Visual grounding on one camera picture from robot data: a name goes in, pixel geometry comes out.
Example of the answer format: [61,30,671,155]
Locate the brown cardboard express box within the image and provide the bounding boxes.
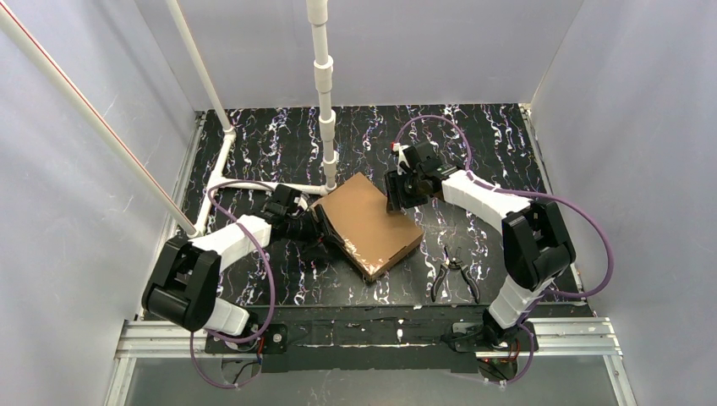
[314,173,424,283]

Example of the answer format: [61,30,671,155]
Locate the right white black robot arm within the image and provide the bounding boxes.
[384,142,576,346]

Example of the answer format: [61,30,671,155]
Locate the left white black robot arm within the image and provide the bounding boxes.
[141,183,343,343]

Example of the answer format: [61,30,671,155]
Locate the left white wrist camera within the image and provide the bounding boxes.
[294,194,309,211]

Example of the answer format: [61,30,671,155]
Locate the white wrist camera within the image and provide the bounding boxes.
[294,194,309,211]
[391,141,412,175]

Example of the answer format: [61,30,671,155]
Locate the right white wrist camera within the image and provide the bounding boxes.
[391,141,412,175]

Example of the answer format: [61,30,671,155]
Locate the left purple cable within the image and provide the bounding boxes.
[189,180,278,391]

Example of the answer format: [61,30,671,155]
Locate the black grey wire stripper pliers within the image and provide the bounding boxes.
[430,244,482,305]

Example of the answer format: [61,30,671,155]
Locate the white PVC pipe frame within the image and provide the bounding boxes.
[1,1,338,237]

